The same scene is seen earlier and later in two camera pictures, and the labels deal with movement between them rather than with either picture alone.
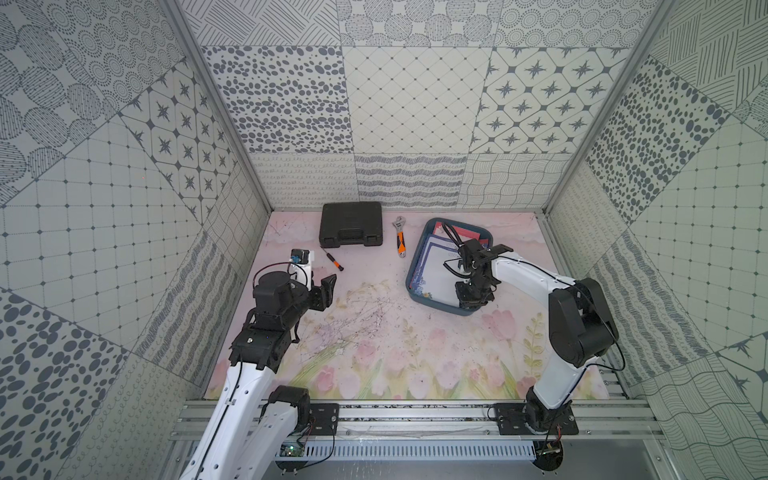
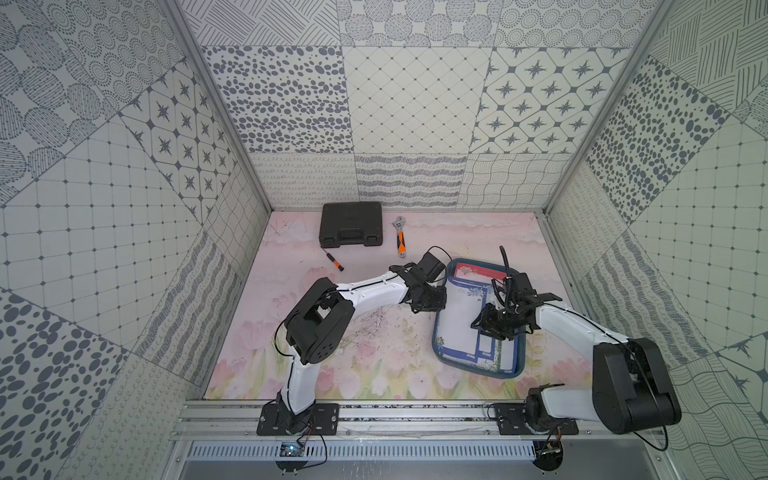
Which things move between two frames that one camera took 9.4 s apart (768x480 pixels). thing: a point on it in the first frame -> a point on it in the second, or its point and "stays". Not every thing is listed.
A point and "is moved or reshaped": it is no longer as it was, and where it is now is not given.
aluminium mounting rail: x=618 y=418 stays
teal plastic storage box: x=418 y=242 -> x=469 y=289
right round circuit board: x=549 y=454 stays
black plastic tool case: x=351 y=223 stays
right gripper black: x=466 y=301 -> x=487 y=323
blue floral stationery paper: x=432 y=279 is moved or reshaped
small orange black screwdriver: x=333 y=261 stays
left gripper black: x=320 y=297 -> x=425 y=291
